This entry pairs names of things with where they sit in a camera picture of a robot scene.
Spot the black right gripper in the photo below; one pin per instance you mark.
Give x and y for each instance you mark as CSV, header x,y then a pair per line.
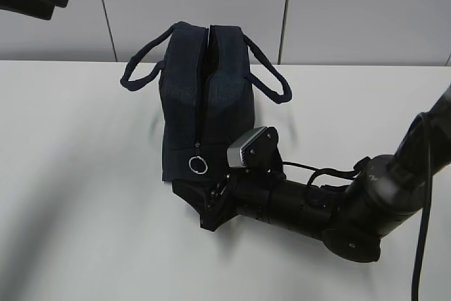
x,y
243,193

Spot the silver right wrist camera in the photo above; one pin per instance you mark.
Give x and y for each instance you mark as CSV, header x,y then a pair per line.
x,y
256,149

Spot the dark navy fabric lunch bag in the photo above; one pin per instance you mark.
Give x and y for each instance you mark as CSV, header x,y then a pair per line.
x,y
206,79

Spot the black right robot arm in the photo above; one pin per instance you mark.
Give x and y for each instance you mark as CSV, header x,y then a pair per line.
x,y
350,220

